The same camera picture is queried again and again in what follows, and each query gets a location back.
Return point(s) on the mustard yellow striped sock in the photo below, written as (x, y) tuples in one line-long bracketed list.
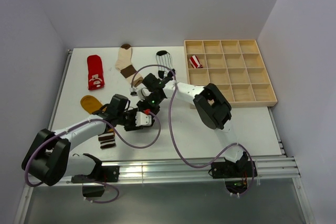
[(90, 104)]

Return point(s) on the wooden compartment tray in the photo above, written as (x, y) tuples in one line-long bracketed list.
[(235, 66)]

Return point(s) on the white black pinstripe sock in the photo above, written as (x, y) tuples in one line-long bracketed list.
[(165, 62)]

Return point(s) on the cream brown striped sock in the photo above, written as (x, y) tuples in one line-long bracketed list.
[(125, 66)]

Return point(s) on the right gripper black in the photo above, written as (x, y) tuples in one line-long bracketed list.
[(143, 104)]

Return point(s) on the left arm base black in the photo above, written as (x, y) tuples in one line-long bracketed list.
[(94, 186)]

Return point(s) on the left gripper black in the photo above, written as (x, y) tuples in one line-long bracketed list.
[(132, 126)]

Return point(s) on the aluminium rail frame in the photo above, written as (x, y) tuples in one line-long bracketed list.
[(155, 185)]

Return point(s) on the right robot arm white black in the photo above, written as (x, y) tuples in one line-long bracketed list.
[(213, 109)]

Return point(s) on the red white striped sock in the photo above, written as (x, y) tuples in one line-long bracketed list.
[(195, 62)]

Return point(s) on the red sock with face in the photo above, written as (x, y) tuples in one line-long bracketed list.
[(95, 73)]

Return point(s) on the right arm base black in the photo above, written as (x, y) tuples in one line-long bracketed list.
[(238, 176)]

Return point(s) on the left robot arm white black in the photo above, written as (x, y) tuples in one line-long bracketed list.
[(48, 159)]

